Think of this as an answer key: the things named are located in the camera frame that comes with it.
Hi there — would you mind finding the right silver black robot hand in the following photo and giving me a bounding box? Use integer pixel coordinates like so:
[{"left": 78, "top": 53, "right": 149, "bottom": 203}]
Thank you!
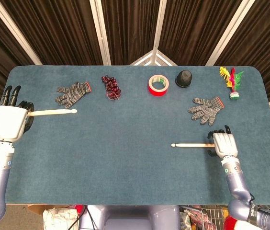
[{"left": 207, "top": 125, "right": 238, "bottom": 158}]

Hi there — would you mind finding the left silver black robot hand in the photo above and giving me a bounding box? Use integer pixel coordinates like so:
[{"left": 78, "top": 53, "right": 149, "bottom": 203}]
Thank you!
[{"left": 0, "top": 85, "right": 35, "bottom": 142}]

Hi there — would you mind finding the pale wooden drumstick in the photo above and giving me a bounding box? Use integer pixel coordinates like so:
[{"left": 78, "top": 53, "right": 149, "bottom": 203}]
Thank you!
[
  {"left": 170, "top": 143, "right": 215, "bottom": 148},
  {"left": 27, "top": 109, "right": 78, "bottom": 117}
]

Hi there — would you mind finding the grey striped knit glove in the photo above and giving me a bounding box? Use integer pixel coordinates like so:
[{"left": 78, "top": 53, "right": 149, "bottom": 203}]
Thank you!
[
  {"left": 188, "top": 96, "right": 224, "bottom": 127},
  {"left": 55, "top": 81, "right": 92, "bottom": 109}
]

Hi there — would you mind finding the colourful feather shuttlecock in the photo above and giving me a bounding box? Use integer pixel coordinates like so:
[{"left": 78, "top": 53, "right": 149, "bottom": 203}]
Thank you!
[{"left": 219, "top": 66, "right": 245, "bottom": 100}]

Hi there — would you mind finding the black faceted cup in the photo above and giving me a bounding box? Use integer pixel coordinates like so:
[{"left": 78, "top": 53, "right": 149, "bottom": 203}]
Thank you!
[{"left": 175, "top": 69, "right": 193, "bottom": 88}]

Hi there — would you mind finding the red white drum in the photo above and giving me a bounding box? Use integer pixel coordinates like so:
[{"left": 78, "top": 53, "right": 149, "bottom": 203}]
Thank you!
[{"left": 223, "top": 215, "right": 252, "bottom": 230}]

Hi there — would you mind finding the red tape roll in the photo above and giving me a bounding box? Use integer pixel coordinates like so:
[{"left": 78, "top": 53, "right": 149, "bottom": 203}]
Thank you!
[{"left": 148, "top": 74, "right": 170, "bottom": 97}]

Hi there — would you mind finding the brown cardboard box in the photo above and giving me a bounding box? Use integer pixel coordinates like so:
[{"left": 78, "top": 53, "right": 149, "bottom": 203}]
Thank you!
[{"left": 28, "top": 204, "right": 73, "bottom": 216}]

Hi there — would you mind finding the blue table mat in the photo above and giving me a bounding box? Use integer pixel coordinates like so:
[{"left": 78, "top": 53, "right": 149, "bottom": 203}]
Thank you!
[{"left": 0, "top": 65, "right": 270, "bottom": 206}]

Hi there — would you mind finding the white checked bag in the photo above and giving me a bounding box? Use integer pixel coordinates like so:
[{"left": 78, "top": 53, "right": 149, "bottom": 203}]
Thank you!
[{"left": 43, "top": 207, "right": 79, "bottom": 230}]

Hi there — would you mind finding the dark red grape bunch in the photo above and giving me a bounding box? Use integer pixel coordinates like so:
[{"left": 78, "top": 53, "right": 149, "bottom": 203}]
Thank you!
[{"left": 101, "top": 75, "right": 122, "bottom": 101}]

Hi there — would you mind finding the lilac robot torso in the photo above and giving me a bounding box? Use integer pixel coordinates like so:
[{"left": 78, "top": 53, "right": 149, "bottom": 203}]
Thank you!
[{"left": 79, "top": 205, "right": 181, "bottom": 230}]

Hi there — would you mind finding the brown pleated curtain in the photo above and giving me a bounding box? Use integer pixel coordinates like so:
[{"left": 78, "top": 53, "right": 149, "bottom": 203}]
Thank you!
[{"left": 0, "top": 0, "right": 270, "bottom": 120}]

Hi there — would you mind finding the metal wire basket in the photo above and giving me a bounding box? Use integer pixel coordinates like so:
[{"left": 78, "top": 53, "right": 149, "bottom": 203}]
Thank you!
[{"left": 180, "top": 205, "right": 231, "bottom": 230}]

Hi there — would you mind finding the white screen base frame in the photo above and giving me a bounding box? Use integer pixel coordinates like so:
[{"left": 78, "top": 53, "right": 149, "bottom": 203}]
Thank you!
[{"left": 129, "top": 49, "right": 177, "bottom": 67}]

